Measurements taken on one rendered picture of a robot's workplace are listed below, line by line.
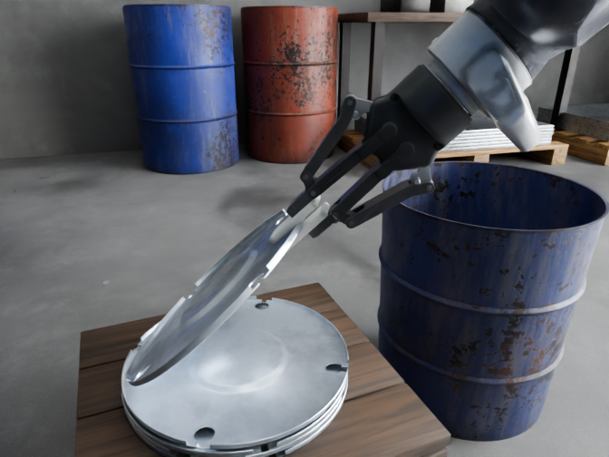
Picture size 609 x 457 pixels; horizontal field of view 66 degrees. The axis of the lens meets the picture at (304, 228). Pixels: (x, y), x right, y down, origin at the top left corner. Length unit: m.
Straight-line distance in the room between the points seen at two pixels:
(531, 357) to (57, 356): 1.11
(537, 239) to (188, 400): 0.58
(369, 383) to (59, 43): 3.03
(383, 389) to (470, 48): 0.42
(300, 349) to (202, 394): 0.14
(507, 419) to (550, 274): 0.34
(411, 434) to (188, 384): 0.27
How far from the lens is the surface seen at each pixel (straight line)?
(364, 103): 0.47
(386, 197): 0.49
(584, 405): 1.28
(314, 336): 0.68
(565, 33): 0.39
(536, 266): 0.87
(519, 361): 0.99
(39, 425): 1.22
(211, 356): 0.64
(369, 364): 0.68
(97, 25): 3.36
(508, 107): 0.42
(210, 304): 0.53
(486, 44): 0.44
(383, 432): 0.59
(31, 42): 3.43
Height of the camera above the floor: 0.78
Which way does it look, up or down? 23 degrees down
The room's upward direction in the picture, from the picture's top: straight up
